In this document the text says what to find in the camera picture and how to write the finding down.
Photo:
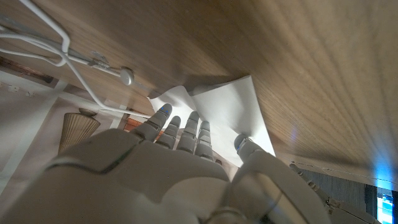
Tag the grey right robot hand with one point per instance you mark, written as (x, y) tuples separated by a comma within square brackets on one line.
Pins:
[(140, 186)]

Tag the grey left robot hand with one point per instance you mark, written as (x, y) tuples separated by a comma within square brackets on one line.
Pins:
[(329, 202)]

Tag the white paper sheet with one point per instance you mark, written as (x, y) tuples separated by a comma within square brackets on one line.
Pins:
[(230, 105)]

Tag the dark grey door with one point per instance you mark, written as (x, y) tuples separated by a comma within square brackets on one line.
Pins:
[(345, 186)]

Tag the glowing blue screen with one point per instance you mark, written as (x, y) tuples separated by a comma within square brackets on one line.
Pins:
[(385, 207)]

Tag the printed bookshelf backdrop cloth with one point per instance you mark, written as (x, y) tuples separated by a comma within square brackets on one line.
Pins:
[(28, 124)]

